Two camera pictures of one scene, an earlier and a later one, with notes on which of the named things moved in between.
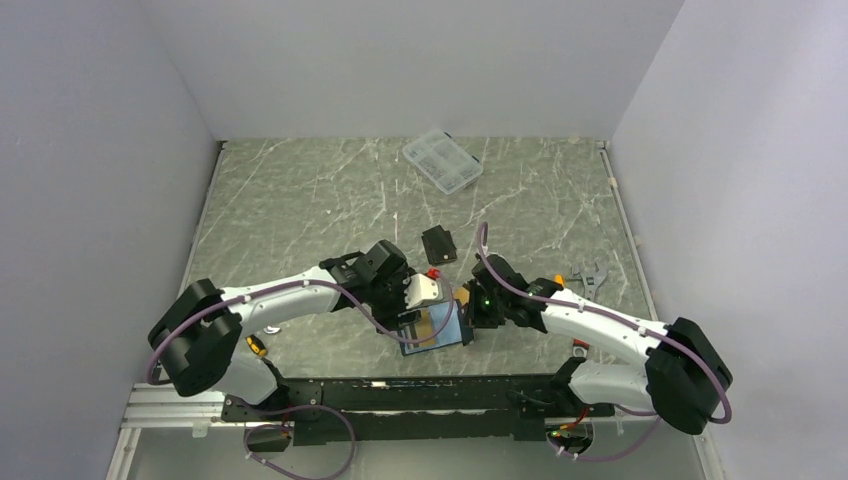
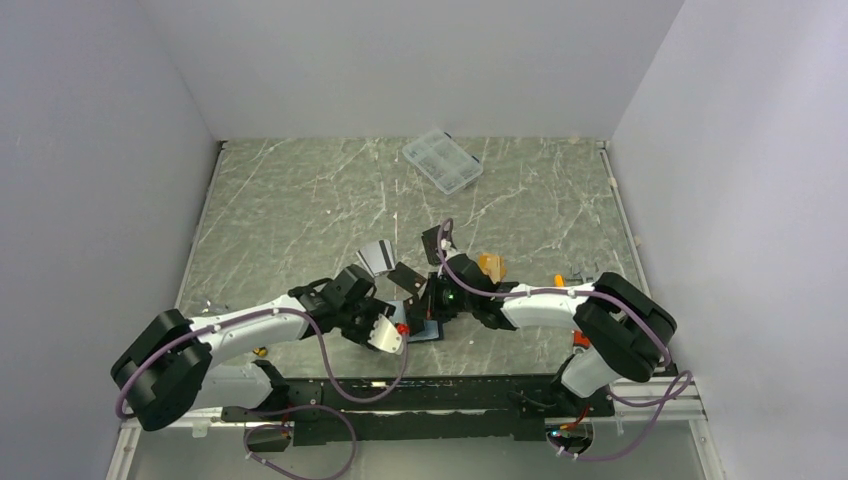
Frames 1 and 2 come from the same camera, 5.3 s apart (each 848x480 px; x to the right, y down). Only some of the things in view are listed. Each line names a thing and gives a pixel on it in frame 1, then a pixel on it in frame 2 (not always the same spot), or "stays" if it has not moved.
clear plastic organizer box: [444, 161] stays
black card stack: [439, 245] stays
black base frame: [346, 411] stays
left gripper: [388, 320] to [375, 306]
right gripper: [478, 319] to [433, 309]
